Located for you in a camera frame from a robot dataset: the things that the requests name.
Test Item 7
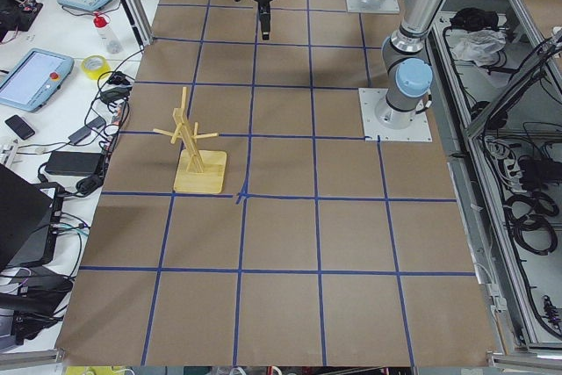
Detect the red cap squeeze bottle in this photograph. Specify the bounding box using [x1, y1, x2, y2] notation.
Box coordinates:
[93, 12, 123, 54]

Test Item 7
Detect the black laptop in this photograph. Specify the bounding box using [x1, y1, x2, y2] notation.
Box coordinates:
[1, 166, 63, 270]

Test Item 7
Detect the black power adapter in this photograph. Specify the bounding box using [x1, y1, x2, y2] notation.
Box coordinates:
[45, 151, 104, 177]

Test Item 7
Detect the crumpled white cloth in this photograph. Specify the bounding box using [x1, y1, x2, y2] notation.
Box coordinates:
[451, 30, 507, 66]

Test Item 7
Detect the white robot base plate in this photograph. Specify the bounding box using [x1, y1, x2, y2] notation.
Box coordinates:
[358, 88, 432, 142]

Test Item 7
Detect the black smartphone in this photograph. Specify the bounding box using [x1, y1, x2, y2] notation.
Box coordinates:
[4, 115, 35, 140]

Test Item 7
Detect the wooden cup rack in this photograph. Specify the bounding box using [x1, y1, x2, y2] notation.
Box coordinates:
[153, 87, 227, 194]

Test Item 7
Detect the near teach pendant tablet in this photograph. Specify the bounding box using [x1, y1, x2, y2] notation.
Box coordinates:
[1, 48, 75, 112]

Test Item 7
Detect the yellow tape roll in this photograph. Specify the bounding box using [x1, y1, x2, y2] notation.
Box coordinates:
[81, 54, 111, 80]

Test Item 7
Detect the brown paper table mat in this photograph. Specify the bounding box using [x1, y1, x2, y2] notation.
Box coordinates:
[58, 0, 496, 367]

